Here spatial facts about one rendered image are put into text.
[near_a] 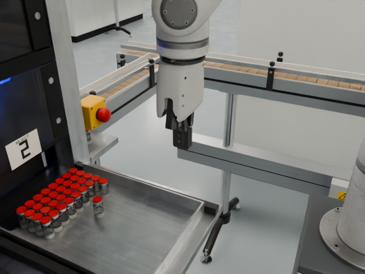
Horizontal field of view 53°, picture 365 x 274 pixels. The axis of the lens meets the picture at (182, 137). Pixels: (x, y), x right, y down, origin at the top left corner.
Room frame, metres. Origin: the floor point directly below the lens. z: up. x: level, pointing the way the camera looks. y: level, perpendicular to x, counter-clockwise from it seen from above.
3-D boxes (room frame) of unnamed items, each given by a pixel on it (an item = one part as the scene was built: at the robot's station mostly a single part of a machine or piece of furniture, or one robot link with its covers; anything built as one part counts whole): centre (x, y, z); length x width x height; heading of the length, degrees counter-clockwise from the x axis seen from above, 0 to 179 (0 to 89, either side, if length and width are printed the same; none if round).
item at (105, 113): (0.89, 0.22, 0.99); 0.04 x 0.04 x 0.04; 64
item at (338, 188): (1.17, -0.66, 0.50); 0.12 x 0.05 x 0.09; 64
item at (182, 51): (0.58, 0.00, 1.27); 0.09 x 0.08 x 0.03; 154
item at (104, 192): (0.68, 0.18, 0.90); 0.02 x 0.02 x 0.05
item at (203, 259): (1.46, -0.21, 0.07); 0.50 x 0.08 x 0.14; 154
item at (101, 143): (0.94, 0.29, 0.87); 0.14 x 0.13 x 0.02; 64
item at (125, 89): (1.23, 0.26, 0.92); 0.69 x 0.15 x 0.16; 154
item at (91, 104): (0.91, 0.26, 1.00); 0.08 x 0.07 x 0.07; 64
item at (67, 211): (0.62, 0.24, 0.90); 0.18 x 0.02 x 0.05; 153
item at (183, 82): (0.58, 0.00, 1.21); 0.10 x 0.07 x 0.11; 154
